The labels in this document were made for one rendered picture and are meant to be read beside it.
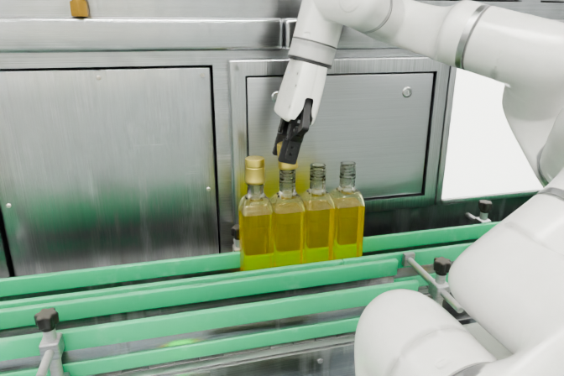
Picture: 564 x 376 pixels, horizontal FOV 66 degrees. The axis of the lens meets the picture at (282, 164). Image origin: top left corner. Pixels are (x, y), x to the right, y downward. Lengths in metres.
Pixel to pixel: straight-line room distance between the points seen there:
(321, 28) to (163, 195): 0.47
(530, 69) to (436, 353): 0.34
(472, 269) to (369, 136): 0.55
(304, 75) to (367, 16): 0.13
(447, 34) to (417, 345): 0.38
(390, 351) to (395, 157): 0.63
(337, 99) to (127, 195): 0.47
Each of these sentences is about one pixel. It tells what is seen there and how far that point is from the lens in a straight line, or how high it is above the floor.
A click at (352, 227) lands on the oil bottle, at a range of 0.82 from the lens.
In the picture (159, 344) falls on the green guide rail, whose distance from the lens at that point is 0.73.
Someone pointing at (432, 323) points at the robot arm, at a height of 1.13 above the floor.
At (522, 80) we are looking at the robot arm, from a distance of 0.60.
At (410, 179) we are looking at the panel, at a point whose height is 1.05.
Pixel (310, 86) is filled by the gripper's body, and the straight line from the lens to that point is 0.69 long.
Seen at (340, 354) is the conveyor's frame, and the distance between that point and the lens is 0.79.
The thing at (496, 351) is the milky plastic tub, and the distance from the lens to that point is 1.00.
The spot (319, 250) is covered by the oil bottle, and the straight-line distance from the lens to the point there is 0.82.
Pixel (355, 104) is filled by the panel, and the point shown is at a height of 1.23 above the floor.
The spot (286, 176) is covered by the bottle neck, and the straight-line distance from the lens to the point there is 0.76.
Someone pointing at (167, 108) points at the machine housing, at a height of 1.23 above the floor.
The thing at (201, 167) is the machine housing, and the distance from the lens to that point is 0.91.
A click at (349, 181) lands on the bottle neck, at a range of 0.80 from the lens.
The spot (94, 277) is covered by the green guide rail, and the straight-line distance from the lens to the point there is 0.87.
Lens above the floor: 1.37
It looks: 17 degrees down
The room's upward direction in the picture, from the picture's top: straight up
